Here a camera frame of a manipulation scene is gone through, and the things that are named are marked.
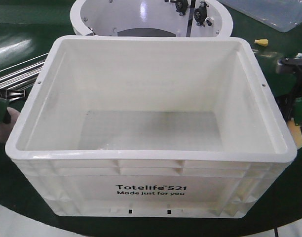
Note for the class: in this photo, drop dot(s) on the metal rod rack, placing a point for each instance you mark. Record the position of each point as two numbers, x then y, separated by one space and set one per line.
16 79

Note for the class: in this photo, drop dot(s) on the pink ball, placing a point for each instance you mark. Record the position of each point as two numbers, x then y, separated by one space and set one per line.
5 129

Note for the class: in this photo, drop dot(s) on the small yellow cap piece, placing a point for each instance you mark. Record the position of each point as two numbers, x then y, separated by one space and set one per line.
262 42

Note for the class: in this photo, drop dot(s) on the translucent plastic bin lid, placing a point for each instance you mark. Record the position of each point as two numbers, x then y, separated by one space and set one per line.
281 15

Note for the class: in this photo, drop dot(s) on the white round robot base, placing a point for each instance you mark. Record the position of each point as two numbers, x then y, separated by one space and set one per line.
154 18

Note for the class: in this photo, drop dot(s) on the white plastic Totelife tote box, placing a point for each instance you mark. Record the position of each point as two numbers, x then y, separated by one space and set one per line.
151 127

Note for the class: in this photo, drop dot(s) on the gripper green board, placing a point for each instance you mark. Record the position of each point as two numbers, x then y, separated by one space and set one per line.
4 102
290 104

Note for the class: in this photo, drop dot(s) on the yellow toy burger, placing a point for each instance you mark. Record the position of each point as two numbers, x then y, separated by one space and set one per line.
296 132

